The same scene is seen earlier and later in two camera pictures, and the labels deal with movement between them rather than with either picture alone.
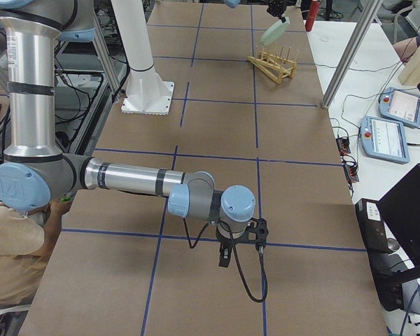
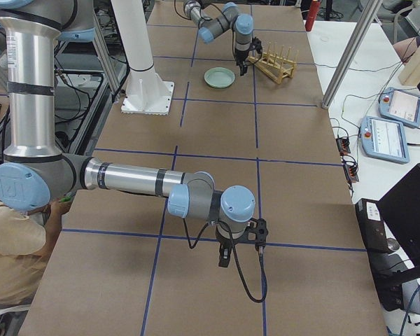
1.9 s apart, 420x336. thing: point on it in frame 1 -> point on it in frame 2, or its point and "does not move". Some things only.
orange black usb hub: (343, 145) does not move
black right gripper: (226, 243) does not move
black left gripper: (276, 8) -> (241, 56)
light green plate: (274, 31) -> (219, 78)
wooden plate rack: (274, 65) does not move
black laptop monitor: (398, 230) does not move
